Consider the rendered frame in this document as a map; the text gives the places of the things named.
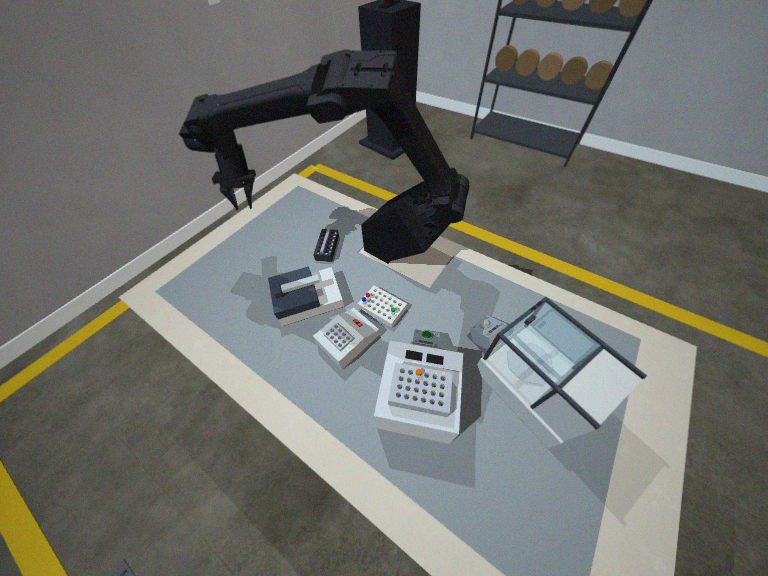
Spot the white tube rack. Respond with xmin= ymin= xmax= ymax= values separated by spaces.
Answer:
xmin=358 ymin=286 xmax=407 ymax=328

